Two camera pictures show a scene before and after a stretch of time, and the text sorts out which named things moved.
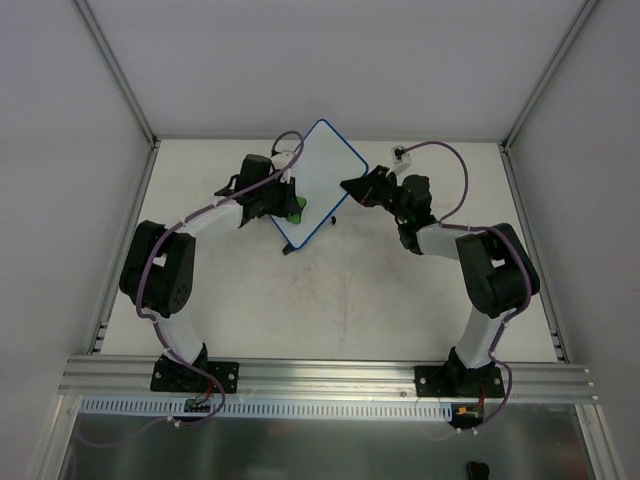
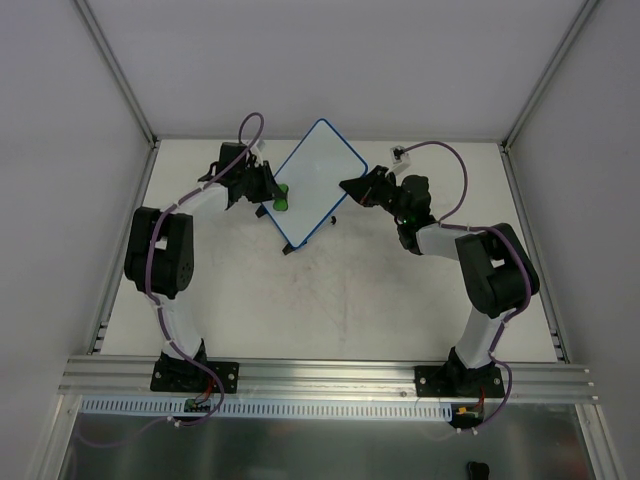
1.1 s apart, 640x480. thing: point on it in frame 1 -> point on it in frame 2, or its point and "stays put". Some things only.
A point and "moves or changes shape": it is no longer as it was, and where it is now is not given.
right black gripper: x=379 y=185 stays put
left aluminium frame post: x=117 y=72 stays put
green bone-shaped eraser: x=296 y=218 moves or changes shape
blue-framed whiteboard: x=325 y=161 stays put
